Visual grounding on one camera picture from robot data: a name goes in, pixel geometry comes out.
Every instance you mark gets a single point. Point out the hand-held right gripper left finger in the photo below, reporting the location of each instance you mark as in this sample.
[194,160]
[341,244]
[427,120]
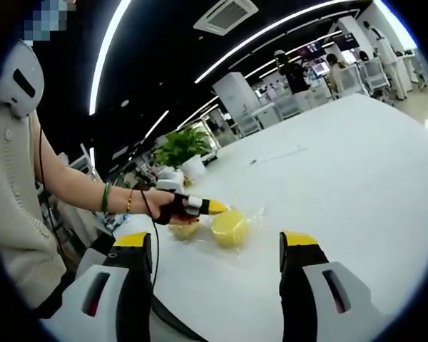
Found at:
[100,306]

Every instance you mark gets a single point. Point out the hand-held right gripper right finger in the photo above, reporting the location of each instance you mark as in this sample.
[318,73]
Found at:
[306,299]

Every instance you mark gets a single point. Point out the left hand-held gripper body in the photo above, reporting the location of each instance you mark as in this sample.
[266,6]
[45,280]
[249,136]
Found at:
[169,186]

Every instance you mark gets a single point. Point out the yellow round silicone block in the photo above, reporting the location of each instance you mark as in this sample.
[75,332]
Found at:
[230,228]

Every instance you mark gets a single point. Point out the yellow rectangular silicone block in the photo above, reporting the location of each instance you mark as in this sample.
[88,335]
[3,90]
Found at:
[182,231]

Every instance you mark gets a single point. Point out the person's left hand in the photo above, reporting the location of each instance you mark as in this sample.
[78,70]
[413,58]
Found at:
[164,210]

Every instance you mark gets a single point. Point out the green potted plant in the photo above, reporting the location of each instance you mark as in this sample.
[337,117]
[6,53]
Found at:
[185,146]

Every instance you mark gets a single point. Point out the yellow round sponge in bag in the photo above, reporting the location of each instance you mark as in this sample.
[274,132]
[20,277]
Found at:
[257,221]

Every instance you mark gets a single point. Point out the green bangle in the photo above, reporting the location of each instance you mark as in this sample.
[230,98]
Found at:
[106,198]

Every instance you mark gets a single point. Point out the beige knit vest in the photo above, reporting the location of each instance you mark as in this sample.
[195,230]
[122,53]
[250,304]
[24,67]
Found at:
[14,213]

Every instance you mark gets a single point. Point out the long ceiling light strip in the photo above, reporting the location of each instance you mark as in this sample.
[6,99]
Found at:
[271,33]
[105,53]

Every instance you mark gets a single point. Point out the ceiling air conditioner vent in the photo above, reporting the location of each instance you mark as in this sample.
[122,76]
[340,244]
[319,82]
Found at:
[226,16]

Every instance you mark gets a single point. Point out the white chest device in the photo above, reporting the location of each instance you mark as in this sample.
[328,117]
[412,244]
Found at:
[19,78]

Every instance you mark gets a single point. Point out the white office chair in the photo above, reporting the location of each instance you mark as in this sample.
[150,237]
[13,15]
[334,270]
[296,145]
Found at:
[374,75]

